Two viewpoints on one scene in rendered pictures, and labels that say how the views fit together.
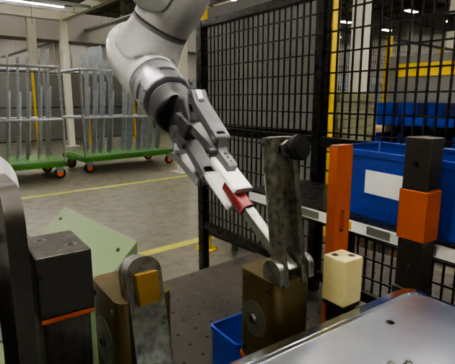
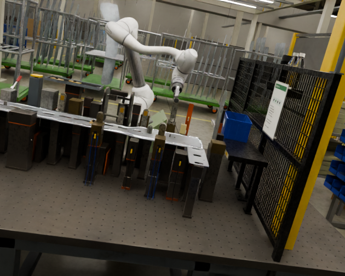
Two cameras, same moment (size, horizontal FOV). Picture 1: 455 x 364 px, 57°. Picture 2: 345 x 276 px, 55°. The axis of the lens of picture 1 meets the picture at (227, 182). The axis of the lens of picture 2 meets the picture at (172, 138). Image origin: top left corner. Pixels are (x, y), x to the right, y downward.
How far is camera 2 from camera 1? 1.78 m
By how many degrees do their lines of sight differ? 32
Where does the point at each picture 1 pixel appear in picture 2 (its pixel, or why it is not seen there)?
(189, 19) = (186, 69)
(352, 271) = (183, 127)
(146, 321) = (144, 118)
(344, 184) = (190, 111)
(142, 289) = (144, 113)
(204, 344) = not seen: hidden behind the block
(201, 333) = not seen: hidden behind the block
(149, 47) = (177, 74)
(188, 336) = not seen: hidden behind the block
